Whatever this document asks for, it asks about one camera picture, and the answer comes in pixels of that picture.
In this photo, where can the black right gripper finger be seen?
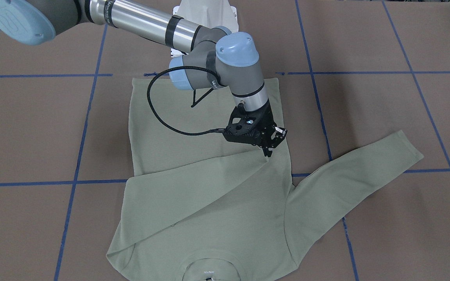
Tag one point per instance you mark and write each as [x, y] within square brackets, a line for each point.
[268, 151]
[276, 137]

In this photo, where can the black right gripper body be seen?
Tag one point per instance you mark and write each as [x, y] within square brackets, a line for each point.
[267, 123]

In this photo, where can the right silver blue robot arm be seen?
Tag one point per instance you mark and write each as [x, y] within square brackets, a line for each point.
[213, 58]

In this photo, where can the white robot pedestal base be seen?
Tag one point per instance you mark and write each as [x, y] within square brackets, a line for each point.
[208, 13]

